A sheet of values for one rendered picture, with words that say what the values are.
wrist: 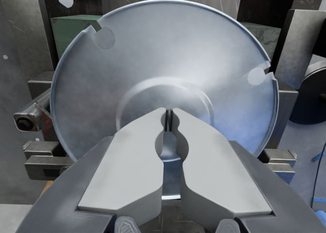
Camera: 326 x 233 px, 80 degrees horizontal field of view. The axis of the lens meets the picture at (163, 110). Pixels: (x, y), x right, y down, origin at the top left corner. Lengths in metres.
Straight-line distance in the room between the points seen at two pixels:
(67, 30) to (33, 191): 1.57
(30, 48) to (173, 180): 0.34
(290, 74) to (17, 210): 1.93
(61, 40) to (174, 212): 0.33
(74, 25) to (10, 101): 1.06
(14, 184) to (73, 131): 1.59
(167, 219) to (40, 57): 0.36
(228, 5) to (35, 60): 0.34
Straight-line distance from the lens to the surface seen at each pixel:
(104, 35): 0.23
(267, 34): 0.41
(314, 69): 1.28
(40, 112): 0.29
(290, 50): 0.44
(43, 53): 0.43
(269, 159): 0.41
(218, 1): 0.23
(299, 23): 0.43
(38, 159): 0.41
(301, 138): 1.52
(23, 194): 1.93
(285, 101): 0.39
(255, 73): 0.26
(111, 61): 0.24
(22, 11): 0.43
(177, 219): 0.18
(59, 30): 0.40
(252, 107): 0.28
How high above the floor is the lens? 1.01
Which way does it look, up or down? 62 degrees down
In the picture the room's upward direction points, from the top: 180 degrees counter-clockwise
